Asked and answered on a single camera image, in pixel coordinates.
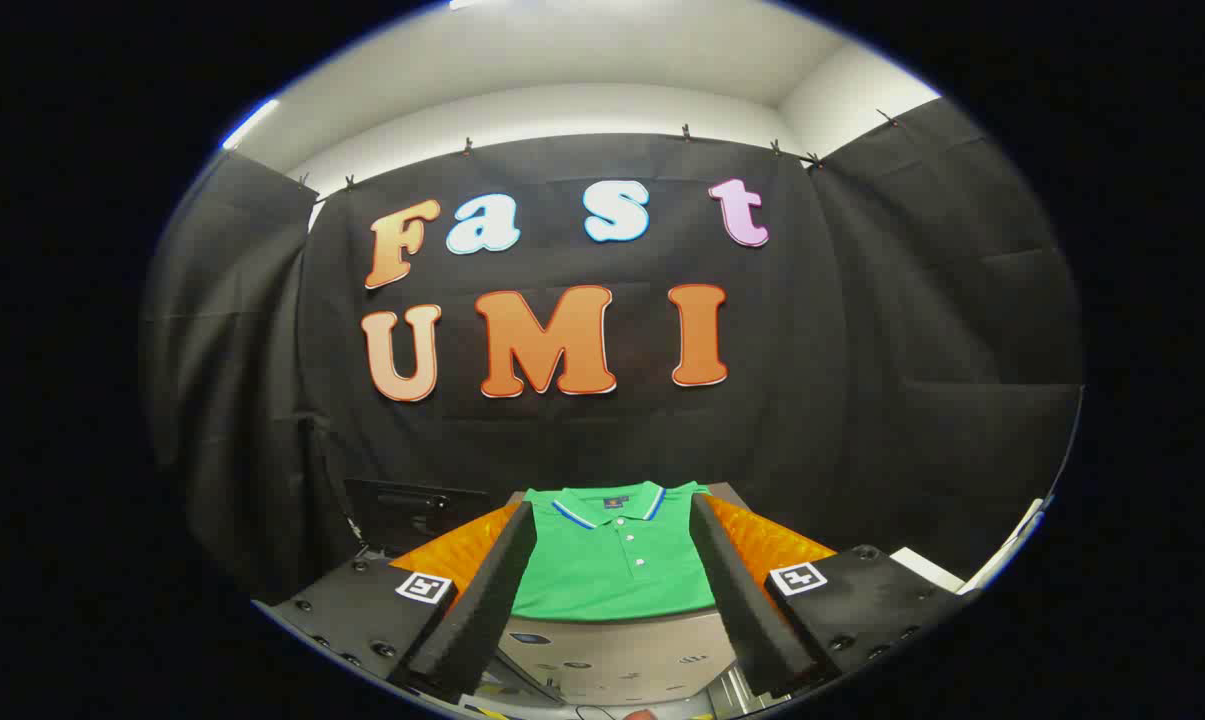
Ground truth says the black backdrop cloth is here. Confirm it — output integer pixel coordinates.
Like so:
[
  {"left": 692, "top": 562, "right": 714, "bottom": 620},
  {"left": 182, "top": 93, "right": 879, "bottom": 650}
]
[{"left": 140, "top": 97, "right": 1085, "bottom": 606}]

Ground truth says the row of black clips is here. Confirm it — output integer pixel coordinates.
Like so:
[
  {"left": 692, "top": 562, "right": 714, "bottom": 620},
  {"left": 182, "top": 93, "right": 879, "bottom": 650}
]
[{"left": 297, "top": 108, "right": 903, "bottom": 193}]

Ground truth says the green polo shirt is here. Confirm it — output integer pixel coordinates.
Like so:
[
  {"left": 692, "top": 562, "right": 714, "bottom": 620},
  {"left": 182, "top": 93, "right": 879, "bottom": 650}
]
[{"left": 510, "top": 480, "right": 718, "bottom": 623}]

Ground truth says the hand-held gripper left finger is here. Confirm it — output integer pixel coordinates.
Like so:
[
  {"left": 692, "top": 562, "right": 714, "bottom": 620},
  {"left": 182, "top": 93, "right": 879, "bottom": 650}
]
[{"left": 252, "top": 497, "right": 540, "bottom": 703}]

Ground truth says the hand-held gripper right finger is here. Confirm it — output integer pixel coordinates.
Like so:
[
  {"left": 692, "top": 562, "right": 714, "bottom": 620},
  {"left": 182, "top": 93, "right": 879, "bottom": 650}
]
[{"left": 689, "top": 492, "right": 978, "bottom": 698}]

